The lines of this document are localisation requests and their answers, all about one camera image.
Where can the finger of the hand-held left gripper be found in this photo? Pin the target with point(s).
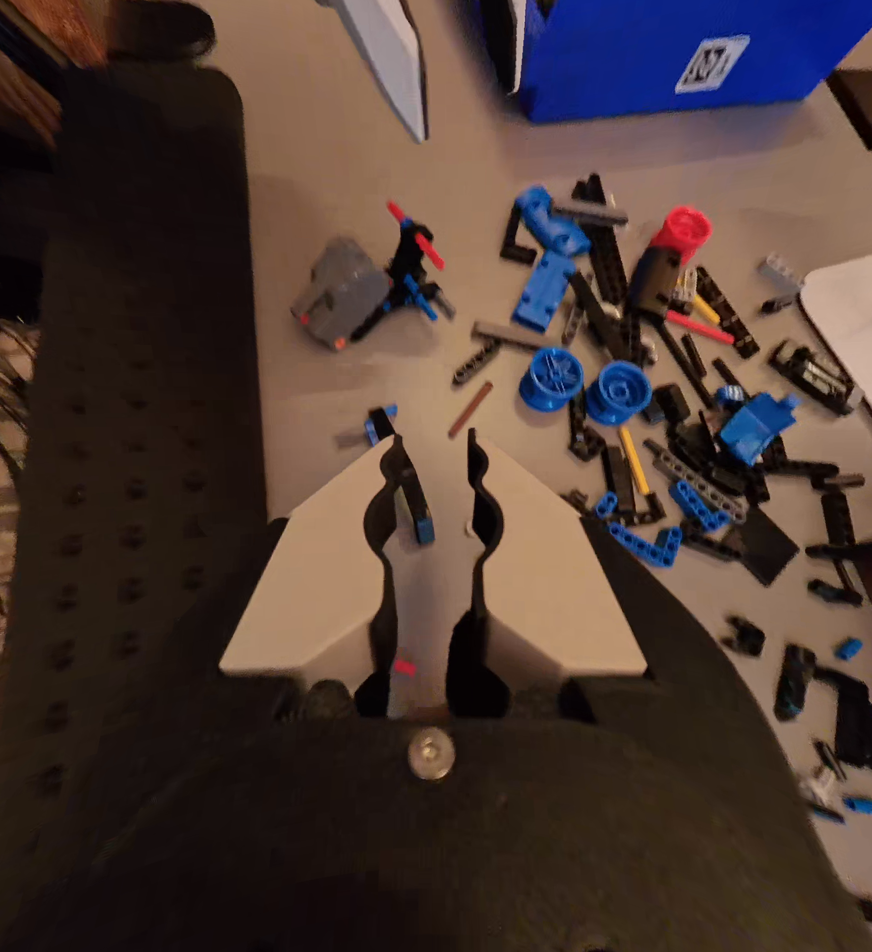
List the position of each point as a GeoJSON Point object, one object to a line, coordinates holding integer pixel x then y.
{"type": "Point", "coordinates": [510, 37]}
{"type": "Point", "coordinates": [391, 59]}

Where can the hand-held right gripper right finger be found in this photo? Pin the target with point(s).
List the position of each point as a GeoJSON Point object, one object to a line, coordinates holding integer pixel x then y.
{"type": "Point", "coordinates": [555, 595]}

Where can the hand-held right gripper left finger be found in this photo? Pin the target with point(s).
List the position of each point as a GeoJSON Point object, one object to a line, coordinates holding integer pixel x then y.
{"type": "Point", "coordinates": [302, 595]}

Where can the grey toy motor assembly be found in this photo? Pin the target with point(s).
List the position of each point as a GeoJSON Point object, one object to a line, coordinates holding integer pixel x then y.
{"type": "Point", "coordinates": [339, 294]}

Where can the grey desk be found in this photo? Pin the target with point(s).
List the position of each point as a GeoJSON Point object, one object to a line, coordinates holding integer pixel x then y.
{"type": "Point", "coordinates": [331, 186]}

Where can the blue angled toy beam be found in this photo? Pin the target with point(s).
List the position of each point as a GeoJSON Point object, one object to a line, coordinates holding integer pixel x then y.
{"type": "Point", "coordinates": [636, 541]}
{"type": "Point", "coordinates": [700, 506]}

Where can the blue plastic bin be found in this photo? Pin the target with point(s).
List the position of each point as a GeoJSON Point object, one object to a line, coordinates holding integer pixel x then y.
{"type": "Point", "coordinates": [629, 59]}

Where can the small red toy pin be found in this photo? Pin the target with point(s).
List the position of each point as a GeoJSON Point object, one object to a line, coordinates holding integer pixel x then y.
{"type": "Point", "coordinates": [404, 666]}

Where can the yellow toy axle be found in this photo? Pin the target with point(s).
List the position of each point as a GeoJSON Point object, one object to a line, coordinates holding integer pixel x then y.
{"type": "Point", "coordinates": [707, 309]}
{"type": "Point", "coordinates": [633, 457]}

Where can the blue curved toy panel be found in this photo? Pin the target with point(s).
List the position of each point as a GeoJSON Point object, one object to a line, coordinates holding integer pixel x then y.
{"type": "Point", "coordinates": [547, 223]}

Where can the brown toy axle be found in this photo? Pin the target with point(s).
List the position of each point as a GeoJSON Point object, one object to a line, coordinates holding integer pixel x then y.
{"type": "Point", "coordinates": [471, 410]}

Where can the blue toy wheel rim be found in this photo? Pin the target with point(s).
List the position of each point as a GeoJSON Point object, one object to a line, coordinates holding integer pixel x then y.
{"type": "Point", "coordinates": [551, 379]}
{"type": "Point", "coordinates": [618, 394]}

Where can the black flat toy tile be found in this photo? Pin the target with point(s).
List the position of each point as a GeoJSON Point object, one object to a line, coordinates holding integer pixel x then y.
{"type": "Point", "coordinates": [763, 547]}

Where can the black chair armrest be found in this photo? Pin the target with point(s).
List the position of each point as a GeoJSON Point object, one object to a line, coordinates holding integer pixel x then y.
{"type": "Point", "coordinates": [160, 30]}

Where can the short black toy beam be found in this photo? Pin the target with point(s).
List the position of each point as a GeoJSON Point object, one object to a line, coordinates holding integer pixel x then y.
{"type": "Point", "coordinates": [477, 362]}

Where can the pile of black toy beams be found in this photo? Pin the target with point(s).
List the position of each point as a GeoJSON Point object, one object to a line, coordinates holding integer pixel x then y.
{"type": "Point", "coordinates": [607, 268]}

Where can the blue flat toy panel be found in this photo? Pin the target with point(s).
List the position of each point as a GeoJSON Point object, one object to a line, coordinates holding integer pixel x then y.
{"type": "Point", "coordinates": [543, 294]}

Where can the red toy wheel rim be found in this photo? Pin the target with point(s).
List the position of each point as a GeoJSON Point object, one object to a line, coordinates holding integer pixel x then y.
{"type": "Point", "coordinates": [685, 229]}

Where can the grey toy beam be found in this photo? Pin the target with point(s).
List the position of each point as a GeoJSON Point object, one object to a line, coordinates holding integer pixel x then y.
{"type": "Point", "coordinates": [503, 333]}

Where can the black toy block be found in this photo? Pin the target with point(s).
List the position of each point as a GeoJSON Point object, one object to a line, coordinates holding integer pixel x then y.
{"type": "Point", "coordinates": [655, 279]}

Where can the white stand base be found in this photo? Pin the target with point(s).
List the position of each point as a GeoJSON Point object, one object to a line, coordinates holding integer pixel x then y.
{"type": "Point", "coordinates": [867, 320]}

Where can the black toy frame piece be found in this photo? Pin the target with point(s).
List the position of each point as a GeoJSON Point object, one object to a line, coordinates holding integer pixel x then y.
{"type": "Point", "coordinates": [815, 375]}

